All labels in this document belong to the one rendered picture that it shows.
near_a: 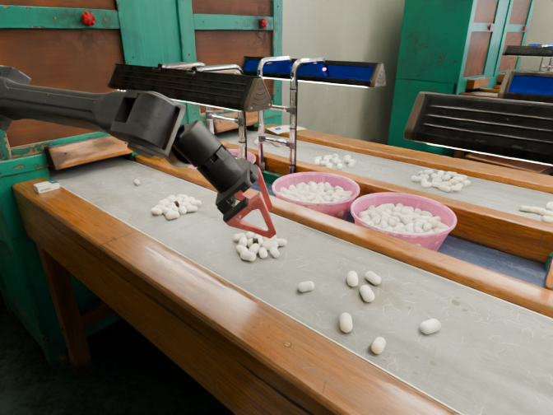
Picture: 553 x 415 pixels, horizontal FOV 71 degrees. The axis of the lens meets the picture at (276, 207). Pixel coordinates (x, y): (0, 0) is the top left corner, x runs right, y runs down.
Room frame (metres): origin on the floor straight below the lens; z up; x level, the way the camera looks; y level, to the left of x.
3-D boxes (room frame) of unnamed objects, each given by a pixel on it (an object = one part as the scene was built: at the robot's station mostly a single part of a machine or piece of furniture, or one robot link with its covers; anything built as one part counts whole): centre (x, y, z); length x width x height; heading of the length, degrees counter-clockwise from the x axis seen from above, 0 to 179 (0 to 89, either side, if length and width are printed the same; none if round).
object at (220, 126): (1.83, 0.19, 0.83); 0.30 x 0.06 x 0.07; 139
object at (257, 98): (1.08, 0.27, 1.08); 0.62 x 0.08 x 0.07; 49
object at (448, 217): (0.93, -0.33, 0.72); 0.27 x 0.27 x 0.10
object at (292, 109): (1.43, -0.05, 0.90); 0.20 x 0.19 x 0.45; 49
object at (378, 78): (1.50, -0.10, 1.08); 0.62 x 0.08 x 0.07; 49
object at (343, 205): (1.11, -0.12, 0.72); 0.27 x 0.27 x 0.10
